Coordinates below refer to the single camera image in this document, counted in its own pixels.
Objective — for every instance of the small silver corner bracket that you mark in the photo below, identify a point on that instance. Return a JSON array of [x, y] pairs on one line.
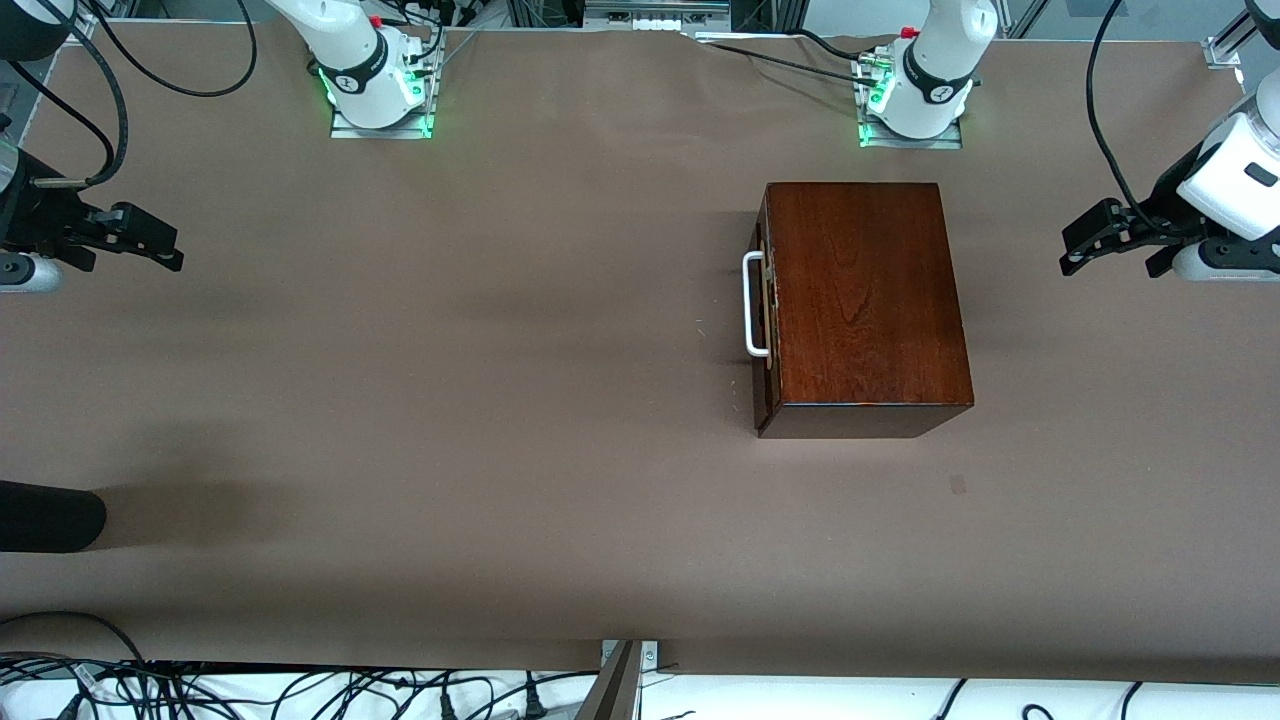
[[650, 655]]

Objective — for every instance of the white power strip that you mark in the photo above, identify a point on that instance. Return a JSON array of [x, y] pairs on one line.
[[655, 22]]

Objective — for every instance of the black power plug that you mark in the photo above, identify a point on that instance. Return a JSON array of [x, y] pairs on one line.
[[535, 707], [447, 708]]

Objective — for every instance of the silver frame corner bracket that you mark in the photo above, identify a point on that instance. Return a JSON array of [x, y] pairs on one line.
[[90, 32]]

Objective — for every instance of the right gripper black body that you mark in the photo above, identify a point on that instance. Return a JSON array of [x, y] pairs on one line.
[[38, 222]]

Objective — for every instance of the black ribbed cylinder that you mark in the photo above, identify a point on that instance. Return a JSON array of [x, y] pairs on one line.
[[50, 515]]

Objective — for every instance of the dark wooden drawer cabinet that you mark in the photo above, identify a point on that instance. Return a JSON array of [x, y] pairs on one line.
[[860, 300]]

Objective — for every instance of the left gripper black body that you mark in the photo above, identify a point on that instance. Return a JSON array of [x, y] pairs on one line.
[[1166, 205]]

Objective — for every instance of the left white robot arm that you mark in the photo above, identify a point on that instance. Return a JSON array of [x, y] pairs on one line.
[[935, 80]]

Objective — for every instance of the aluminium frame profile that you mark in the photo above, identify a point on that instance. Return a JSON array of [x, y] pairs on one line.
[[1222, 52]]

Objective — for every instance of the brown table cover sheet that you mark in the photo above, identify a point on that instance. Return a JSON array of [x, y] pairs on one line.
[[400, 400]]

